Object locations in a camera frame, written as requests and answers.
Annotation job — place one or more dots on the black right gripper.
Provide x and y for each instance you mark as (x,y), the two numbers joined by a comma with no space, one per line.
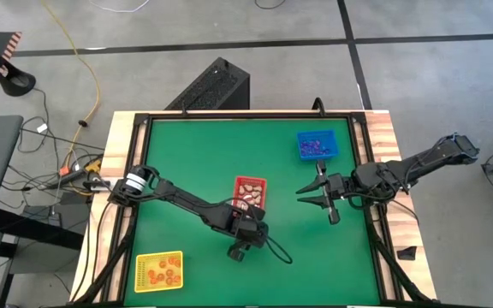
(334,188)

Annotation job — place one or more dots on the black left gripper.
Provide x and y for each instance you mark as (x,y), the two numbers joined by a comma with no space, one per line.
(248,231)

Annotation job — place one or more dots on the small pieces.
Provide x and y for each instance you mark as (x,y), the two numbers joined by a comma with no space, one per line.
(245,196)

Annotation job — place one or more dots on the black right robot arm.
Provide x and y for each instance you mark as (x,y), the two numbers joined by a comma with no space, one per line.
(417,167)

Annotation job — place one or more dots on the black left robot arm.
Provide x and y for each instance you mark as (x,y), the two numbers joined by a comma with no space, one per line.
(178,197)

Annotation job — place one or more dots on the red plastic basket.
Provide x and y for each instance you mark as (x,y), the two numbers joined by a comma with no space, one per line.
(251,179)

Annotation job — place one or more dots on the blue plastic basket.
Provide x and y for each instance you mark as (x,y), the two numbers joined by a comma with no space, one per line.
(332,137)

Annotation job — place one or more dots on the green table mat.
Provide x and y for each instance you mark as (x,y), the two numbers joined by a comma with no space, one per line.
(208,149)

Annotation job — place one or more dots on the yellow plastic basket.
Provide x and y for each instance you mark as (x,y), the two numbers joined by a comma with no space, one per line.
(144,261)

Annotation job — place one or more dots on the black perforated computer case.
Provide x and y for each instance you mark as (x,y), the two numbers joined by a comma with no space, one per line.
(212,85)

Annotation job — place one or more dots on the black power strip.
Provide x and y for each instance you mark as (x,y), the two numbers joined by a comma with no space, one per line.
(64,179)

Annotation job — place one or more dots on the grey floor box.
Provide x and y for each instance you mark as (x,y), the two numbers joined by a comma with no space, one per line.
(41,216)

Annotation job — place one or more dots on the black desk leg beam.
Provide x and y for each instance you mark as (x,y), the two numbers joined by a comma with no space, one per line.
(37,231)

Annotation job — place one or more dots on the black curved stand foot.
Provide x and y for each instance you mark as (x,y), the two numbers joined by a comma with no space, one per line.
(15,81)

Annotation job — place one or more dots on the black wedge bracket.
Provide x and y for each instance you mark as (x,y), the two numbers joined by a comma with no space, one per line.
(407,254)

